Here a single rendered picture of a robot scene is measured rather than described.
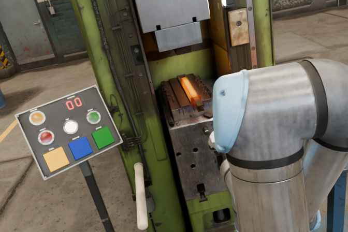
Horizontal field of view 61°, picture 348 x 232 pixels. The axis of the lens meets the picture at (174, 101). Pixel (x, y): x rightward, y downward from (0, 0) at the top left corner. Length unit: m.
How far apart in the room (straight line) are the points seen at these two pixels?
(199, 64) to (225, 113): 1.49
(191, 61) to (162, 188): 0.80
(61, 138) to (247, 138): 0.96
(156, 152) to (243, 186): 1.26
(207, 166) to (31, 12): 6.80
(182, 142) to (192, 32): 0.52
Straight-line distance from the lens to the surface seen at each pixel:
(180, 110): 1.43
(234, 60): 1.57
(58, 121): 1.28
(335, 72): 0.45
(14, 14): 8.02
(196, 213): 1.74
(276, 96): 0.41
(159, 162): 1.73
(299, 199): 0.48
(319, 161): 0.60
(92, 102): 1.31
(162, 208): 1.94
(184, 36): 1.32
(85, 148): 1.27
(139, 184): 1.56
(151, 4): 1.29
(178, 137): 1.42
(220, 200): 1.72
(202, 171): 1.56
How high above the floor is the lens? 1.59
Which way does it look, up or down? 24 degrees down
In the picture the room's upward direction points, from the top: 12 degrees counter-clockwise
